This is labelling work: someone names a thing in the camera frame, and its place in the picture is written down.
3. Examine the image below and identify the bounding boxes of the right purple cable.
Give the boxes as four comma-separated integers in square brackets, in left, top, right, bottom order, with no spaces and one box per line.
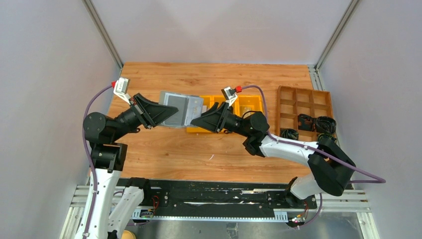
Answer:
[234,84,386,228]

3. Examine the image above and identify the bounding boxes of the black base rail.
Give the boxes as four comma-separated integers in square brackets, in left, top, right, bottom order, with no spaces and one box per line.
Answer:
[112,178,353,219]

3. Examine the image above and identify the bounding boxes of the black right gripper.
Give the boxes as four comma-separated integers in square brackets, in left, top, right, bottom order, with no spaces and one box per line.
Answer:
[189,102,251,138]

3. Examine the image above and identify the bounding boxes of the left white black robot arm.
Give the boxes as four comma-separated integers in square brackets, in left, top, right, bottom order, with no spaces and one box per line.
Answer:
[75,94,178,239]

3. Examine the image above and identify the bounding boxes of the wooden compartment tray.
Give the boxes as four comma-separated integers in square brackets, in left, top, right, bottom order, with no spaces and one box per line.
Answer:
[275,86,338,144]

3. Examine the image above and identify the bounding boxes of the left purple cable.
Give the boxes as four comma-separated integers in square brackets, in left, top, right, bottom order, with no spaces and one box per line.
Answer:
[82,80,118,239]

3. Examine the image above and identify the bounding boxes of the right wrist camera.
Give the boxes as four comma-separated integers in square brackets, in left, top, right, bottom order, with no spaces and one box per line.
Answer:
[221,86,238,107]

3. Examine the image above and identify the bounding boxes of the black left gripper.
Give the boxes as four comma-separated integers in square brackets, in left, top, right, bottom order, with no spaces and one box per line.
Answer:
[112,92,179,141]

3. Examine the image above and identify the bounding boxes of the purple cable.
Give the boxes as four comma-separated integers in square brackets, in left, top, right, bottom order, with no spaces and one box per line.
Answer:
[82,80,118,239]
[234,84,386,228]

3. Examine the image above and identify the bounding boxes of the yellow plastic bin row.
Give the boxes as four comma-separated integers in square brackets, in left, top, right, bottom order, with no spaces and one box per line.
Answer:
[185,95,265,134]

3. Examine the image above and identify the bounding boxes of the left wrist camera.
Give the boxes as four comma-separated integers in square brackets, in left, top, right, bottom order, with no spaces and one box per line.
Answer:
[113,77,130,104]

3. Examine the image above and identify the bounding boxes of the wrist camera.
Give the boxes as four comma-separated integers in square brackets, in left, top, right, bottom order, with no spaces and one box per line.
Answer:
[221,86,238,107]
[113,77,130,104]

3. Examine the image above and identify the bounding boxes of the dark rolled tie front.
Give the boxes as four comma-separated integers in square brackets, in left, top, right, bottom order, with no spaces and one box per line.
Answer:
[280,128,299,140]

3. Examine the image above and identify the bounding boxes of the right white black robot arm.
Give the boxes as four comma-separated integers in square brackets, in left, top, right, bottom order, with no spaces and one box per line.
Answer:
[191,103,355,208]

